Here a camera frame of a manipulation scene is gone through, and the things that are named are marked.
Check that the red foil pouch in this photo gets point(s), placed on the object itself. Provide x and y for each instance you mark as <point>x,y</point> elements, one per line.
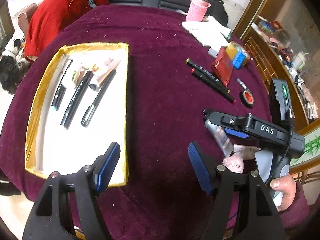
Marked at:
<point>222,66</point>

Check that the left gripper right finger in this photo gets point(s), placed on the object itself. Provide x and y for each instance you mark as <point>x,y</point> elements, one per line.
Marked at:
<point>256,217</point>

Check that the white capped black marker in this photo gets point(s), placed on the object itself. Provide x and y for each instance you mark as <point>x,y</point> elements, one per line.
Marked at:
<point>76,99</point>

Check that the white bottle orange cap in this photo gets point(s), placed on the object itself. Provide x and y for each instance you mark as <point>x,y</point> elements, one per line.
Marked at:
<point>79,74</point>

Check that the pink fluffy hair clip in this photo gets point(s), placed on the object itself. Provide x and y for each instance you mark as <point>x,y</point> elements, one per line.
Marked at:
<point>234,163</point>

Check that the purple velvet table cloth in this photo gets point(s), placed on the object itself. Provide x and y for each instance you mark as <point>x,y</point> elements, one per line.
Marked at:
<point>163,199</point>

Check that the wooden brick pattern headboard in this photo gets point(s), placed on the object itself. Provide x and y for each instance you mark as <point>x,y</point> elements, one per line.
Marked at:
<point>269,66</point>

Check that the yellow packing tape roll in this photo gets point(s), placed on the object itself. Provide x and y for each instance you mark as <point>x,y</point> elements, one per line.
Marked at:
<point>232,49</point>

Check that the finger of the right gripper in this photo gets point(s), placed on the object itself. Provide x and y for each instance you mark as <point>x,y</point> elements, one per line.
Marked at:
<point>236,133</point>

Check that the pink hand cream tube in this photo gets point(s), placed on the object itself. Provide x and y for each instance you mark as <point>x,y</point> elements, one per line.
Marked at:
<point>102,73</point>

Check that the red capped black marker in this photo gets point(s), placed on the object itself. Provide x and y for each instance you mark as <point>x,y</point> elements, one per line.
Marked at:
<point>200,76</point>

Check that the yellow capped black marker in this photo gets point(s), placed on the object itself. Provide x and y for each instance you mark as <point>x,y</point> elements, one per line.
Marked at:
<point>208,74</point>

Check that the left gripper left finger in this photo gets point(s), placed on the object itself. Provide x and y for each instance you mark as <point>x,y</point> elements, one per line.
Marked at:
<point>51,216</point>

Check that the small silver tube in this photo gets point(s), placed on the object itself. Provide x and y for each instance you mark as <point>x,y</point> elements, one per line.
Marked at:
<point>241,83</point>

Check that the black ballpoint pen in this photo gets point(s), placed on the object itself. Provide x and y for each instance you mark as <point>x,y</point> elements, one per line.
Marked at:
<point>88,115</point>

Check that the white paper booklet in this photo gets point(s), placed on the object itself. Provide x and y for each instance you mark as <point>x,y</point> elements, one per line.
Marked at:
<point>208,32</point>

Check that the white L'Occitane cream tube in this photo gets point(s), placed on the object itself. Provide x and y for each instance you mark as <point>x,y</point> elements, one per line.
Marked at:
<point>220,137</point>

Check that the gold lined white box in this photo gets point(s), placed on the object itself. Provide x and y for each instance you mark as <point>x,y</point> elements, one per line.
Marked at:
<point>78,110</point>

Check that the black white dog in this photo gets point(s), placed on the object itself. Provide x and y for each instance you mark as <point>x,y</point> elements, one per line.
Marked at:
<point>14,66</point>

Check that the small white green bottle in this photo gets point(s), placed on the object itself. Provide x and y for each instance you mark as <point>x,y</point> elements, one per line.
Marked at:
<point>71,78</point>

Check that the operator right hand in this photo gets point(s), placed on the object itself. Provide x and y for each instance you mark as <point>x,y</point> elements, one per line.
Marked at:
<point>287,186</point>

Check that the pink knitted bottle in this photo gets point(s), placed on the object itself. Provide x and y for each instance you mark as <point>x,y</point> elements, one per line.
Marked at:
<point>197,10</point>

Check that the teal capped black marker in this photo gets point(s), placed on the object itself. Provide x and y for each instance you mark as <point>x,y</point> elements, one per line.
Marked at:
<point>60,90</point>

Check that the black electrical tape roll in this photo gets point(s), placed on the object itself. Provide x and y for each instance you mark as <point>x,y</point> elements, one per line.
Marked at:
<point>247,98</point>

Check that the person in red coat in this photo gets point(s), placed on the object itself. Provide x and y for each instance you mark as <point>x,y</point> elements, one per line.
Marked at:
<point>49,19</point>

